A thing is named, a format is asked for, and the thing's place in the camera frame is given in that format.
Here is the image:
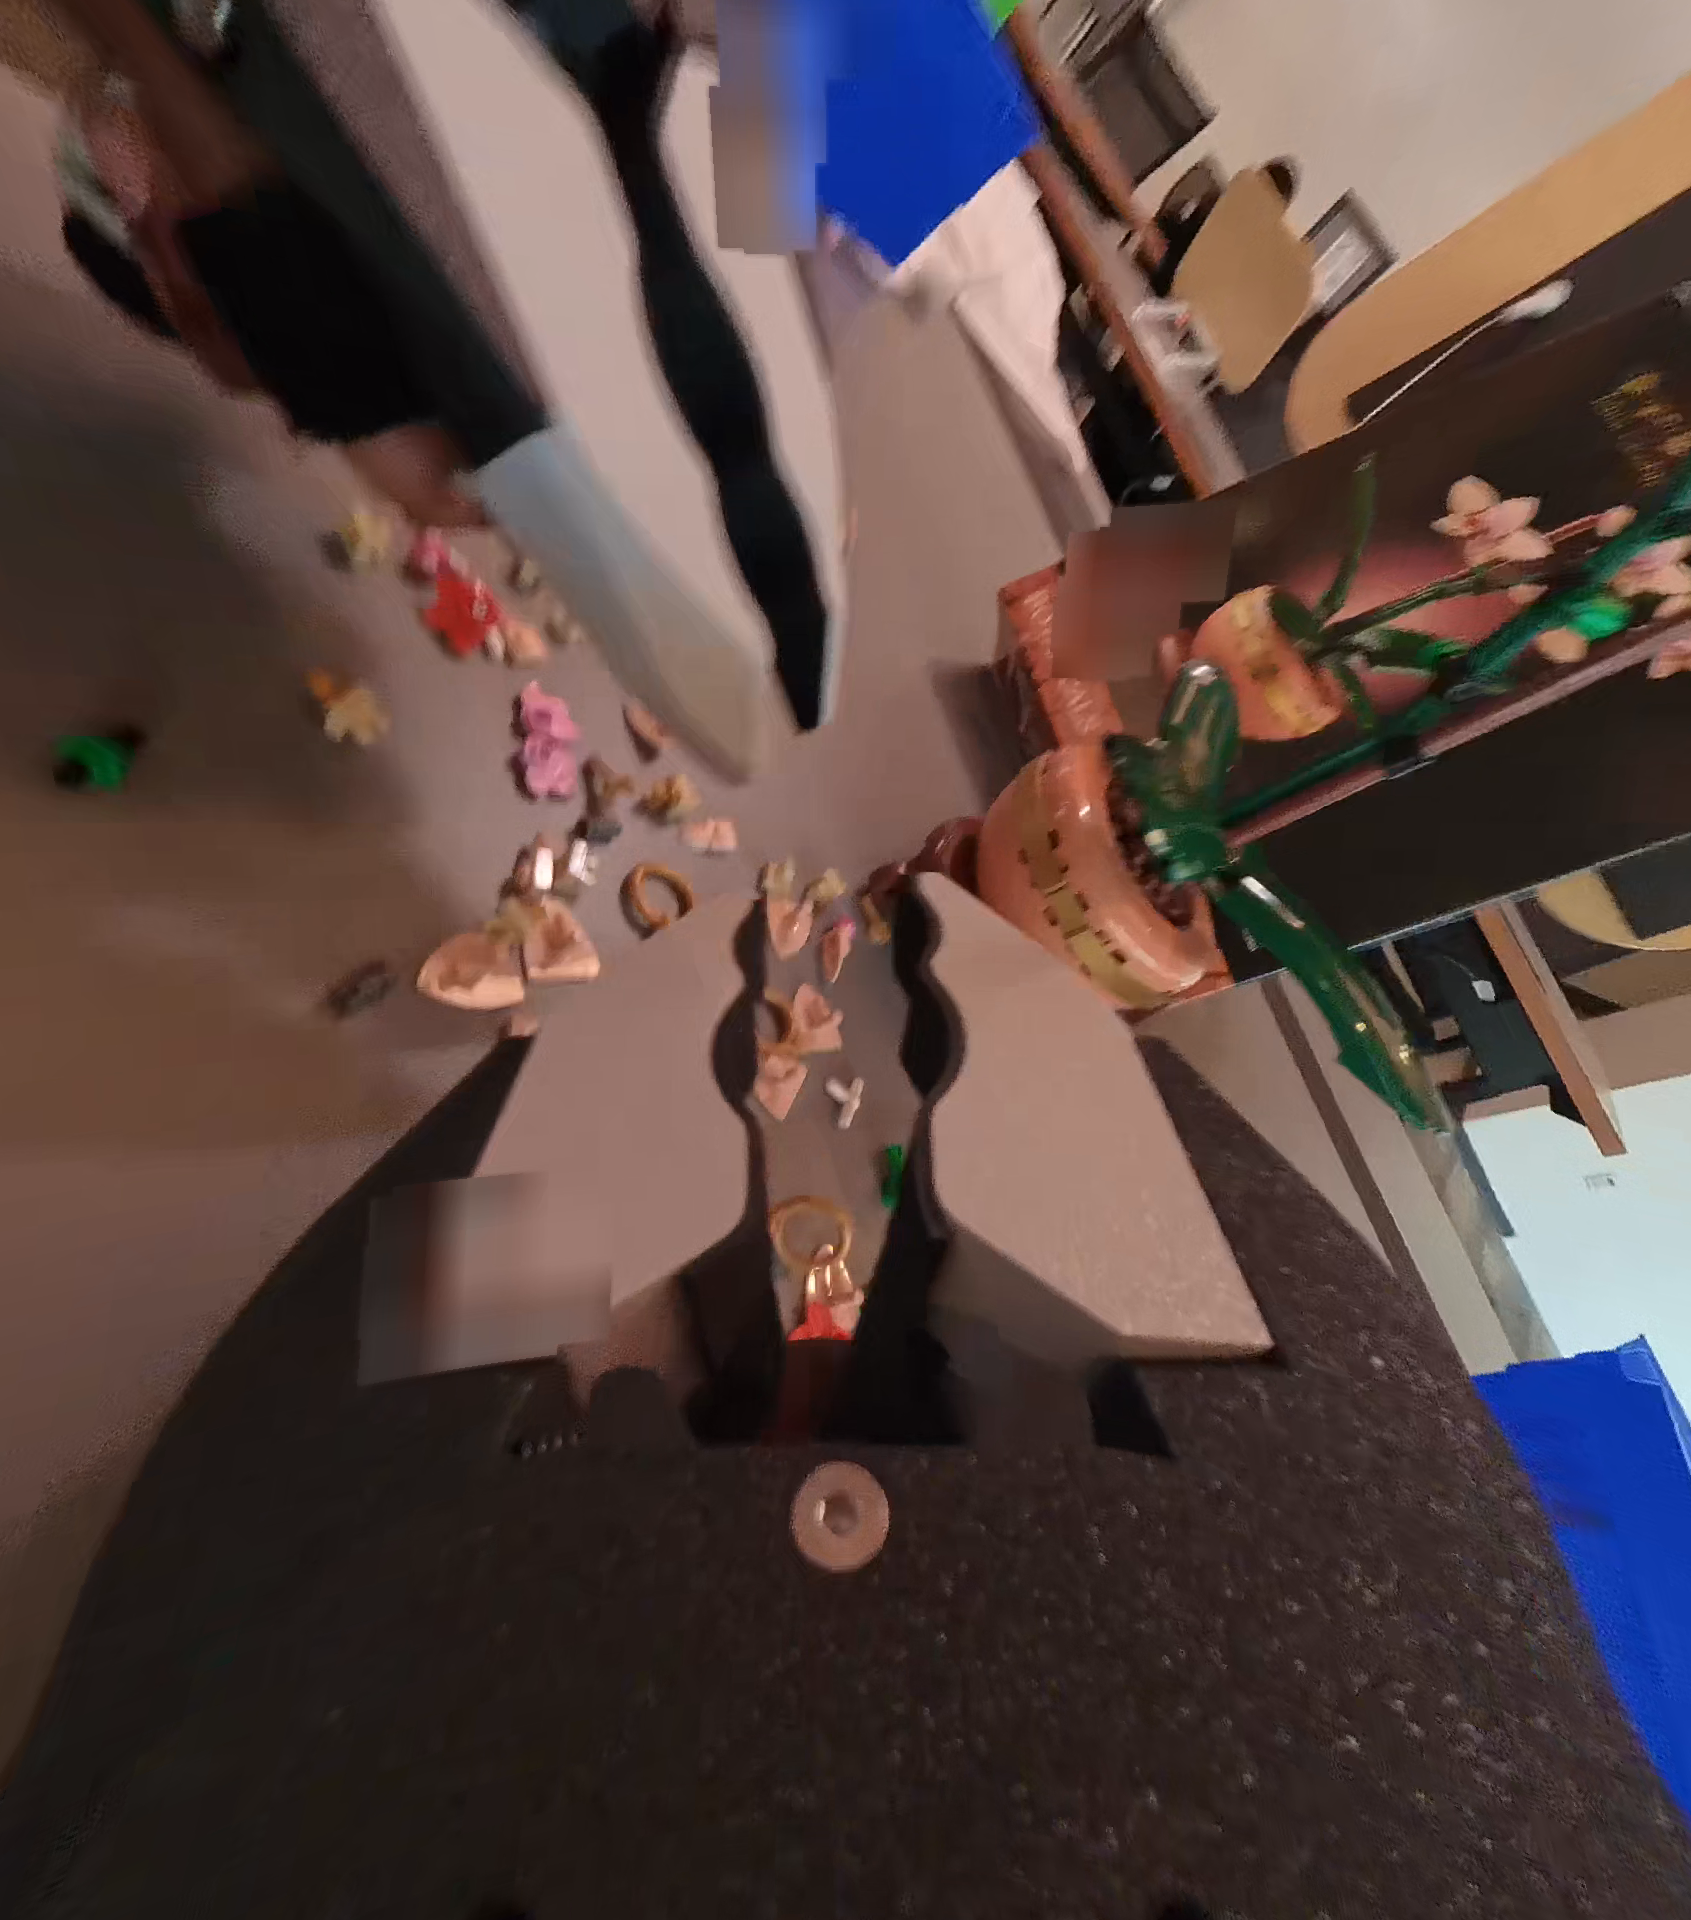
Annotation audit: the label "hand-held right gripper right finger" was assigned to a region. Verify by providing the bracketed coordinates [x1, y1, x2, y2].
[846, 873, 1278, 1441]

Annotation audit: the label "crumpled white plastic bag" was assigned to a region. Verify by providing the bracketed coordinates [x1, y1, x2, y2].
[906, 194, 1110, 503]

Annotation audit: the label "beige chair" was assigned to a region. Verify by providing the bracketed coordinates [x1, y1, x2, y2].
[1172, 156, 1328, 395]

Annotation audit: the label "green and black toy piece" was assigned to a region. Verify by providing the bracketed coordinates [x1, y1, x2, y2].
[51, 723, 151, 791]

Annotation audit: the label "small toy bricks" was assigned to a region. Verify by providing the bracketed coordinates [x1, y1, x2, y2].
[313, 501, 938, 1218]

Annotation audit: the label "red toy flower piece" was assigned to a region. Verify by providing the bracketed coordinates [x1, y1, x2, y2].
[419, 562, 506, 657]

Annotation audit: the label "wooden background desk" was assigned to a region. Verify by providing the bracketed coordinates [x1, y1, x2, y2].
[1002, 0, 1244, 497]

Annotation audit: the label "toy brick orchid plant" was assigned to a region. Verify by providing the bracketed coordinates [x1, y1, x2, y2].
[920, 335, 1691, 1130]

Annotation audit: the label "grey desk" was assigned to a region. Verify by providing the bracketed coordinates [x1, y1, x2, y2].
[0, 0, 1552, 1920]

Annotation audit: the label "light wooden table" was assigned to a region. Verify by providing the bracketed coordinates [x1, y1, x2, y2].
[1288, 14, 1691, 452]

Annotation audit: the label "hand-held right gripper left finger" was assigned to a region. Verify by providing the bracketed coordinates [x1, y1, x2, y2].
[478, 894, 790, 1440]

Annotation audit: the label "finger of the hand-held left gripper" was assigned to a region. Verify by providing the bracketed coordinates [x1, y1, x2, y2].
[530, 0, 854, 738]
[381, 0, 790, 786]

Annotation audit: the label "black toy set box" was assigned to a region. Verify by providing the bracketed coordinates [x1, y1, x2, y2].
[996, 90, 1691, 961]

